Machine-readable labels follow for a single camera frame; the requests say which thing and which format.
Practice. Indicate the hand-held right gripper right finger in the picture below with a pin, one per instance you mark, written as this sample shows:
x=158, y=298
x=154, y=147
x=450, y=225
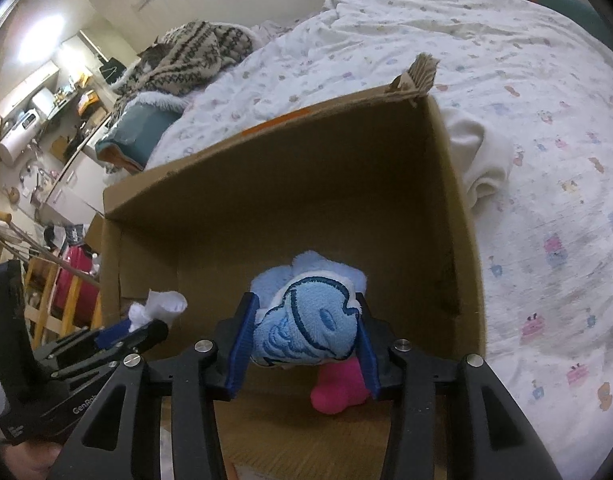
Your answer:
x=367, y=355

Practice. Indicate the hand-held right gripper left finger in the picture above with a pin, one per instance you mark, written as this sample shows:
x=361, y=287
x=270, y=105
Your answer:
x=240, y=342

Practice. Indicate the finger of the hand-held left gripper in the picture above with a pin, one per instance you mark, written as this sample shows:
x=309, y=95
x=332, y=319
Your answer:
x=121, y=335

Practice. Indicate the white soft cloth piece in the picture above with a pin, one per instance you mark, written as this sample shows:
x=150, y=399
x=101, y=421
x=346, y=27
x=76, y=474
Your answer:
x=156, y=307

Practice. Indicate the light blue plush toy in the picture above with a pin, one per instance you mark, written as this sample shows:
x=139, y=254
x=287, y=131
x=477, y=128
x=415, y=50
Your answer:
x=306, y=317

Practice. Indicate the brown cardboard box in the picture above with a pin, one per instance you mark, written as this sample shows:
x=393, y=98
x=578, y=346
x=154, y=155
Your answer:
x=296, y=220

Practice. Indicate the person's left hand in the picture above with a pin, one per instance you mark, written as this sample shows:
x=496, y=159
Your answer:
x=24, y=460

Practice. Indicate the magenta suitcase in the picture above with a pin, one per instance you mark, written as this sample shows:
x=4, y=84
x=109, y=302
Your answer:
x=79, y=275

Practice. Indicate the wooden rack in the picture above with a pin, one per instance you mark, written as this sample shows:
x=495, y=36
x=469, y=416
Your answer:
x=36, y=280

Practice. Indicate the teal fleece-lined blanket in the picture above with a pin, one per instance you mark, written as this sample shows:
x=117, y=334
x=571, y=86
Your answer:
x=136, y=132

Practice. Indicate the white printed bed sheet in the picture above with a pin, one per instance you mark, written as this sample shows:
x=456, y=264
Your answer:
x=436, y=160

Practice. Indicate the cream folded cloth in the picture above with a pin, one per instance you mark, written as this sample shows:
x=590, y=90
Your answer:
x=479, y=160

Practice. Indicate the white kitchen appliance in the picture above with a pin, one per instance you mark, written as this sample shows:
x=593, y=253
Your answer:
x=21, y=130

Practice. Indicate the cluttered kitchen counter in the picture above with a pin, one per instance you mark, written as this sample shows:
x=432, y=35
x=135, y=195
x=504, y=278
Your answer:
x=66, y=110

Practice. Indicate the patterned knit blanket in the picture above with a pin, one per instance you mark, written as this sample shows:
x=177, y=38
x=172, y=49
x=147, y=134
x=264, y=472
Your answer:
x=186, y=57

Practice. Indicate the teal headboard cushion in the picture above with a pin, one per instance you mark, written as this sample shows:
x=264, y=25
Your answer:
x=551, y=5

